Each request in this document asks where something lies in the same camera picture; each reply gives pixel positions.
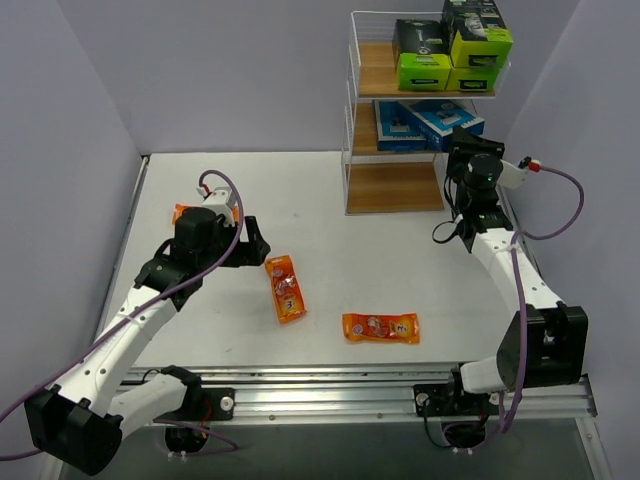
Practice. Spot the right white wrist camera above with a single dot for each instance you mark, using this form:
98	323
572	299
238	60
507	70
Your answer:
513	176

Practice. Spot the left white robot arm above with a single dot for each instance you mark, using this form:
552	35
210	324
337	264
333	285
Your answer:
80	417

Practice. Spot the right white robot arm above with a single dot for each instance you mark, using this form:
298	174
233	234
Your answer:
544	343

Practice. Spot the aluminium mounting rail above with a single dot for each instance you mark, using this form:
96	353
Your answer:
307	395

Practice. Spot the black green razor pack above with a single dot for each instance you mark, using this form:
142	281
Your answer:
421	56

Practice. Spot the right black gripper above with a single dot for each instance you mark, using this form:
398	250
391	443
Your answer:
475	147

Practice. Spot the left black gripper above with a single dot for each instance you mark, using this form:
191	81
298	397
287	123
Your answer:
245	243

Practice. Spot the white wire wooden shelf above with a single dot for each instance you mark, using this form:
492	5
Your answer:
377	181

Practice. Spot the orange razor bag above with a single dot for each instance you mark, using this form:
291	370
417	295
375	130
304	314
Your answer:
285	288
403	328
178	211

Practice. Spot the blue white razor box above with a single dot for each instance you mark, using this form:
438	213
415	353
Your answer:
393	134

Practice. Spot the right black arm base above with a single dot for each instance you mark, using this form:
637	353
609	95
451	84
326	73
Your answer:
436	400

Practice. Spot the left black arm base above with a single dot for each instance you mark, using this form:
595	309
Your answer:
218	404

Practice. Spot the small black green razor box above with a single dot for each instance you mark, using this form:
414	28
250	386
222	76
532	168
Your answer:
478	36

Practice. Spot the tall green black razor box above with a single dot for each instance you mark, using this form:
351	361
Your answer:
472	79

